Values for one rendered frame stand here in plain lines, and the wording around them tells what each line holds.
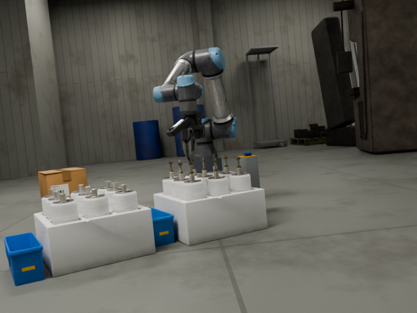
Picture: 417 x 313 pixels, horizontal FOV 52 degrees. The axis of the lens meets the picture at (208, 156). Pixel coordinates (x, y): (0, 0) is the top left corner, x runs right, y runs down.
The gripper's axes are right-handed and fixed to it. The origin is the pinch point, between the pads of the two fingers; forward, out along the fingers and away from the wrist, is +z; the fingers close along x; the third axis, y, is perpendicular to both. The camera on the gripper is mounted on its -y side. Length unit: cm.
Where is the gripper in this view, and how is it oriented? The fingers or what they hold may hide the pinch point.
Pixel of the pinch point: (188, 159)
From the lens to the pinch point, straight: 181.7
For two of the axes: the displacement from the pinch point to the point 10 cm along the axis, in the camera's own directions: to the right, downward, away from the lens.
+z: 1.0, 9.9, 0.7
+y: 8.1, -1.2, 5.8
